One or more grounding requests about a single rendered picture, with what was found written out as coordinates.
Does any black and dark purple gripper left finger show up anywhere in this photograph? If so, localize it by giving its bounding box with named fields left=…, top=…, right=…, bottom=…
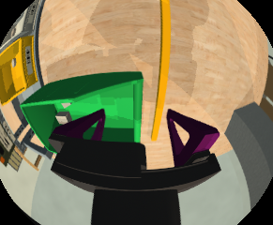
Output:
left=53, top=109, right=106, bottom=141

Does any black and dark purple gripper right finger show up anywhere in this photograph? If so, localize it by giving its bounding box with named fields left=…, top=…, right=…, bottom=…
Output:
left=166, top=109, right=220, bottom=167

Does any dark green case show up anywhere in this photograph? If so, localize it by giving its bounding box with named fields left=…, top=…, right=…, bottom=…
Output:
left=0, top=122, right=16, bottom=166

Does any yellow open bin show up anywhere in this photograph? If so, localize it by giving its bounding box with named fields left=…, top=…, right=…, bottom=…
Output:
left=0, top=36, right=38, bottom=106

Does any grey metal shelf rack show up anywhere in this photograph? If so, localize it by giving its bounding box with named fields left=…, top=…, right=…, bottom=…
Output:
left=0, top=0, right=53, bottom=160

